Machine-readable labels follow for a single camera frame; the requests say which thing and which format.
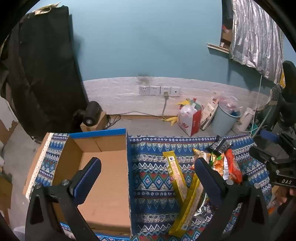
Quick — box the orange yellow chip bag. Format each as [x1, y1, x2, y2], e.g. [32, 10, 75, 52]
[192, 148, 212, 163]

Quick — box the red white paper bag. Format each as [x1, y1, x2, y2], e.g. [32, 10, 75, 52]
[178, 109, 202, 137]

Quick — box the white kettle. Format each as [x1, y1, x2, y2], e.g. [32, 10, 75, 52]
[232, 107, 255, 134]

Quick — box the white brown paper bag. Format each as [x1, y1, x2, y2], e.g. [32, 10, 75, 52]
[200, 93, 219, 131]

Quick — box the black snack packet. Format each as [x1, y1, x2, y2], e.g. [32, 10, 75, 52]
[205, 136, 232, 154]

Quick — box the light blue trash bin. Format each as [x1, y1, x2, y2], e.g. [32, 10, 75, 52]
[210, 104, 241, 136]

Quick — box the wooden shelf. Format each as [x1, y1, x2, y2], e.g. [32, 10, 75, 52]
[207, 43, 231, 54]

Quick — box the white plastic bag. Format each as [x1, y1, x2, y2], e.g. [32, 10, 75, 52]
[180, 104, 197, 117]

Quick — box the long yellow snack packet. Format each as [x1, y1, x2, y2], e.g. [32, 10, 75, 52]
[162, 150, 188, 202]
[168, 173, 205, 238]

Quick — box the silver foil curtain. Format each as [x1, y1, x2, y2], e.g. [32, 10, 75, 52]
[229, 0, 286, 84]

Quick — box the grey plug cable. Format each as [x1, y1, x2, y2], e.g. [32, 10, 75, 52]
[161, 91, 169, 120]

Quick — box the blue patterned blanket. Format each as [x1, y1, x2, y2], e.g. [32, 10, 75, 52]
[25, 132, 274, 241]

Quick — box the black cable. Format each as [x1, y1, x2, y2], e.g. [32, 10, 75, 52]
[106, 111, 163, 128]

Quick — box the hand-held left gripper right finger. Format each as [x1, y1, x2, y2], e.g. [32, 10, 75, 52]
[194, 158, 270, 241]

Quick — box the blue cardboard box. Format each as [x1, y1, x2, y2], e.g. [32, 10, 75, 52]
[52, 128, 133, 238]

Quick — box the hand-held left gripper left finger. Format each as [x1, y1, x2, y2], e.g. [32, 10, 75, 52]
[25, 157, 102, 241]

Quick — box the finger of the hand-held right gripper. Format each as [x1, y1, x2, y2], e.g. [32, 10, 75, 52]
[260, 129, 281, 143]
[249, 145, 278, 168]

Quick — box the banana peel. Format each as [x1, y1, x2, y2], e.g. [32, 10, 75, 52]
[162, 116, 179, 126]

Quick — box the orange snack packet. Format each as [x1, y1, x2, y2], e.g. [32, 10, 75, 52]
[223, 148, 243, 185]

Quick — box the black spotlight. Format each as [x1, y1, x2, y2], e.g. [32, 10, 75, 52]
[73, 101, 102, 127]

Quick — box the white cord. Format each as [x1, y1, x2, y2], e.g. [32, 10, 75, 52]
[253, 74, 263, 135]

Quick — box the black cloth cover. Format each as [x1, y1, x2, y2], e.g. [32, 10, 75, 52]
[0, 5, 90, 142]

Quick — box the clear bin liner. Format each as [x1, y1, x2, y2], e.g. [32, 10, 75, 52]
[217, 95, 242, 117]

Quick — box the small brown cardboard box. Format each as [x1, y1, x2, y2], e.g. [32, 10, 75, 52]
[80, 111, 108, 133]

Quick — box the silver foil packet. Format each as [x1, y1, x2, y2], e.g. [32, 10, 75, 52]
[194, 192, 223, 217]

